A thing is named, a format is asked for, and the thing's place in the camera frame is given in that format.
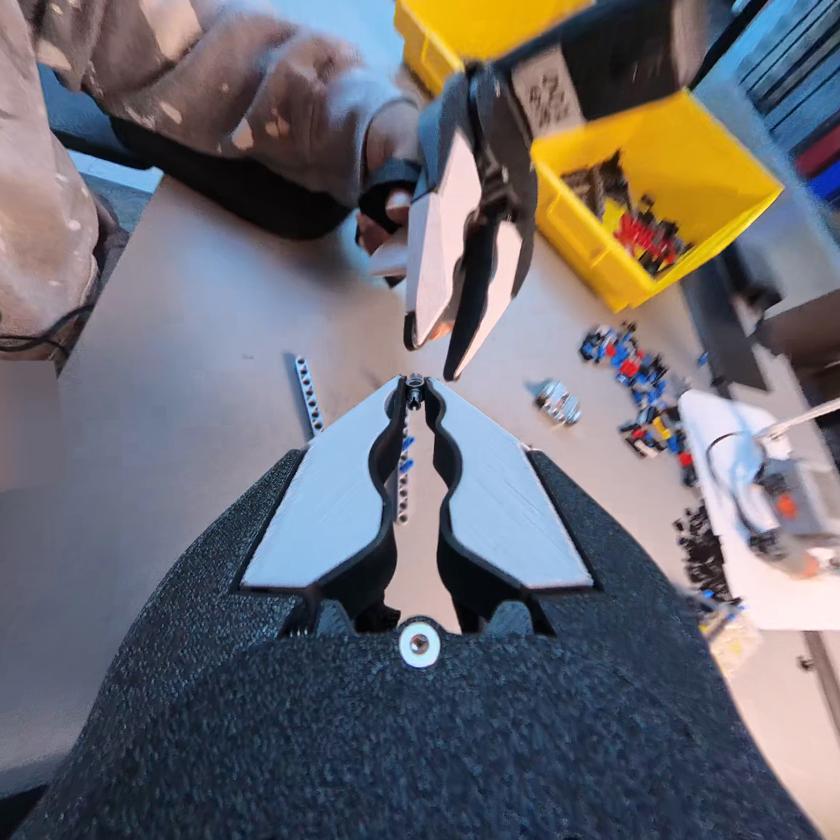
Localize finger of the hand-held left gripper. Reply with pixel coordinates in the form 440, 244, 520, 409
443, 218, 525, 383
402, 130, 484, 352

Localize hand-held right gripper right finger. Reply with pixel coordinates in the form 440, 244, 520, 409
423, 378, 595, 632

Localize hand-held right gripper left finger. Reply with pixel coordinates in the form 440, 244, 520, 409
239, 376, 408, 623

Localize long grey toy beam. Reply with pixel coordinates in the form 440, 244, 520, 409
394, 407, 421, 526
285, 354, 326, 439

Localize silver toy engine block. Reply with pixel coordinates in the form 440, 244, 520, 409
533, 379, 583, 427

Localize yellow bin with grey beams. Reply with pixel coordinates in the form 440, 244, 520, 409
394, 0, 592, 99

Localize black desk mat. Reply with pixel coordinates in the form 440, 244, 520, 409
682, 256, 769, 395

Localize yellow bin with black beams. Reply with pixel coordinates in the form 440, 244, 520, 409
530, 88, 785, 312

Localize pile of black red beams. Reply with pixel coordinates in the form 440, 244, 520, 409
561, 154, 693, 277

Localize stack of red blue crates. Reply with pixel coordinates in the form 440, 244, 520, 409
742, 0, 840, 204

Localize pile of mixed toy pins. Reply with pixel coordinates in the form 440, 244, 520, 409
577, 322, 700, 487

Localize pile of black pins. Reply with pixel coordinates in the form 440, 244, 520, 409
675, 505, 739, 605

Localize dark object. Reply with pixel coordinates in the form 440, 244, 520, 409
112, 118, 358, 240

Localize white wooden book stand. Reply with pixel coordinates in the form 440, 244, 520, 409
679, 387, 840, 631

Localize grey battery box with motor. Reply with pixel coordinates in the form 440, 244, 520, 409
755, 456, 840, 526

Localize grey orange toy motor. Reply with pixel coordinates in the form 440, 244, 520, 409
774, 525, 840, 578

